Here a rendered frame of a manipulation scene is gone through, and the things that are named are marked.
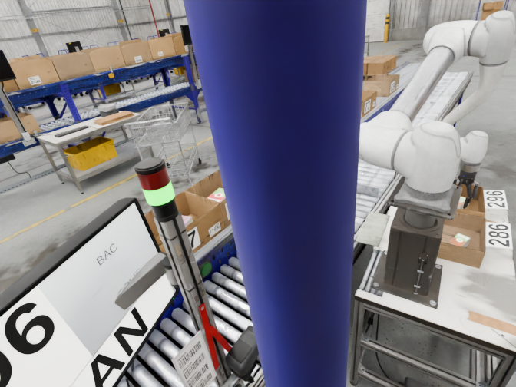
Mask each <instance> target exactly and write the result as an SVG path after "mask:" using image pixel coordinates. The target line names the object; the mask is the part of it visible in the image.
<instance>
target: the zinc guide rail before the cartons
mask: <svg viewBox="0 0 516 387"><path fill-rule="evenodd" d="M410 80H411V79H410ZM410 80H409V81H407V82H406V83H405V84H404V85H403V86H401V87H400V88H399V89H398V90H397V91H395V92H394V93H393V94H391V95H390V96H389V97H387V98H386V99H385V100H384V101H383V102H382V103H381V104H379V105H378V106H377V107H375V108H374V109H373V110H371V111H370V112H369V113H368V114H367V115H366V116H365V117H363V118H362V119H361V123H360V124H362V123H364V122H365V121H366V120H367V119H369V118H370V117H371V116H372V115H373V114H374V113H375V112H377V111H378V110H379V109H380V108H381V107H383V106H384V105H385V104H386V103H388V102H389V101H390V100H391V99H393V98H394V97H395V96H396V95H397V94H398V93H399V92H400V91H402V90H403V89H404V88H405V87H406V86H407V84H408V83H409V82H410ZM232 232H233V230H232V227H231V224H230V225H229V226H228V227H227V228H226V229H224V230H223V231H222V232H221V233H219V234H218V235H217V236H215V237H214V238H213V239H212V240H211V241H210V242H208V243H207V244H206V245H204V246H203V247H202V248H201V249H199V250H198V251H197V252H196V253H195V254H194V256H195V259H196V261H197V262H198V261H199V260H201V259H202V258H203V257H204V256H205V255H207V254H208V253H209V252H210V251H211V250H212V249H213V248H214V247H216V246H217V245H218V244H219V243H221V242H222V241H223V240H225V239H226V238H227V237H228V236H229V235H230V234H231V233H232Z"/></svg>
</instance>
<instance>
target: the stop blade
mask: <svg viewBox="0 0 516 387"><path fill-rule="evenodd" d="M357 193H358V194H364V195H367V196H371V197H377V198H379V188H378V187H371V186H367V185H363V184H357Z"/></svg>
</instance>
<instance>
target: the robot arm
mask: <svg viewBox="0 0 516 387"><path fill-rule="evenodd" d="M515 38H516V19H515V16H514V14H513V12H510V11H505V10H503V11H498V12H495V13H493V14H491V15H489V16H488V17H487V18H486V20H484V21H473V20H463V21H448V22H445V23H441V24H439V25H436V26H434V27H432V28H430V29H429V31H428V32H427V33H426V35H425V37H424V40H423V49H424V51H425V53H426V54H427V57H426V59H425V60H424V61H423V62H422V64H421V66H420V67H419V68H418V70H417V71H416V73H415V74H414V75H413V77H412V79H411V80H410V82H409V83H408V84H407V86H406V87H405V89H404V90H403V92H402V93H401V94H400V95H399V97H398V99H397V100H396V102H395V103H394V104H393V105H392V107H391V109H390V110H389V111H384V112H382V113H380V114H379V115H378V116H376V117H374V118H373V119H372V120H370V121H369V122H364V123H362V124H360V137H359V159H361V160H363V161H365V162H366V163H368V164H372V165H375V166H377V167H381V168H385V169H389V170H395V171H397V172H398V173H400V174H401V175H402V176H403V177H405V182H404V184H403V185H402V187H401V189H400V191H399V192H398V193H397V194H396V195H395V197H394V201H395V202H398V203H409V204H412V205H416V206H420V207H425V208H428V209H433V210H437V211H439V212H442V213H449V212H450V209H451V208H450V202H451V199H452V194H453V193H454V192H455V191H456V189H457V186H461V185H462V184H464V185H465V186H466V187H467V195H468V197H466V198H465V203H464V206H463V208H464V209H465V208H466V207H467V206H468V204H469V203H470V202H471V199H475V198H476V195H477V192H478V186H479V185H480V184H481V183H478V182H476V181H475V177H476V174H477V171H479V169H480V166H481V162H482V160H483V158H484V157H485V155H486V152H487V149H488V135H487V134H486V133H485V132H483V131H471V132H470V133H469V134H467V136H466V137H459V134H458V132H457V130H456V129H455V128H454V127H453V124H454V123H455V122H456V121H458V120H460V119H461V118H462V117H464V116H465V115H466V114H468V113H469V112H470V111H472V110H474V109H475V108H476V107H477V106H478V105H480V104H482V103H483V102H484V101H485V100H486V99H488V98H489V96H490V95H491V94H492V93H493V91H494V90H495V88H496V87H497V85H498V82H499V80H500V78H501V76H502V73H503V71H504V69H505V67H506V65H507V63H508V61H509V58H510V56H511V53H512V51H513V48H514V42H515ZM464 56H473V57H477V58H479V76H480V80H479V85H478V88H477V89H476V91H475V92H474V93H473V94H472V95H471V96H470V97H468V98H467V99H466V100H465V101H463V102H462V103H461V104H460V105H459V106H457V107H456V109H454V110H453V111H452V112H451V113H450V114H448V115H447V116H446V117H445V118H444V120H443V121H430V122H427V123H424V124H420V125H419V126H417V127H416V128H415V129H414V130H413V126H412V122H413V120H414V119H415V117H416V115H417V114H418V112H419V111H420V110H421V108H422V106H423V105H424V103H425V102H426V101H427V99H428V97H429V96H430V94H431V93H432V92H433V90H434V89H435V87H436V86H437V84H438V83H439V82H440V80H441V79H442V77H443V75H444V74H445V72H446V71H447V70H448V68H449V66H450V65H453V64H454V63H455V62H456V61H458V60H460V59H462V58H463V57H464ZM460 158H461V164H460V169H461V170H460V174H459V176H457V175H456V174H457V171H458V166H459V162H460ZM457 179H459V181H460V182H459V183H458V185H457V186H456V182H457ZM473 183H474V189H473V192H472V191H471V186H472V184H473Z"/></svg>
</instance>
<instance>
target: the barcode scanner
mask: <svg viewBox="0 0 516 387"><path fill-rule="evenodd" d="M258 355H259V352H258V348H257V344H256V337H255V334H254V330H253V326H251V325H248V327H247V328H246V330H244V331H243V332H242V334H241V335H240V337H239V338H238V340H237V341H236V342H235V343H234V345H233V346H232V348H231V350H230V351H229V352H228V353H227V355H226V357H225V360H226V363H227V365H228V366H229V367H230V368H231V369H232V370H233V371H235V372H236V373H238V374H239V375H241V379H242V380H243V381H245V382H247V381H248V379H249V377H250V376H251V374H252V372H253V370H254V369H255V367H256V362H254V361H255V360H256V357H257V356H258Z"/></svg>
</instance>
